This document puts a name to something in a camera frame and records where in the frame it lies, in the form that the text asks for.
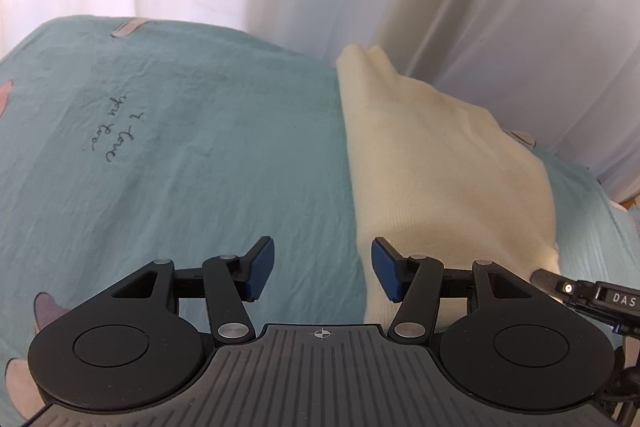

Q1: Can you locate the cream knit sweater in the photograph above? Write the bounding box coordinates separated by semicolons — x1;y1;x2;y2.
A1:
335;44;561;326

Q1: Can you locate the black cord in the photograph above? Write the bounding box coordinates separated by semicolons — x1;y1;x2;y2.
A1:
602;338;640;427

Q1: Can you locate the teal printed bed sheet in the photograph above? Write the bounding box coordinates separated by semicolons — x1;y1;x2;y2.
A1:
0;15;640;424

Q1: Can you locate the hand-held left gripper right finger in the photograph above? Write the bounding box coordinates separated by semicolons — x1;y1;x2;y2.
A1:
371;236;567;346

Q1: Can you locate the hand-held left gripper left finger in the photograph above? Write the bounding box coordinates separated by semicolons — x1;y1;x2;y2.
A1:
74;236;276;346

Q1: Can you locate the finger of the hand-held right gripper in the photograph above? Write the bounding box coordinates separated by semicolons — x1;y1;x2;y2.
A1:
530;270;581;306

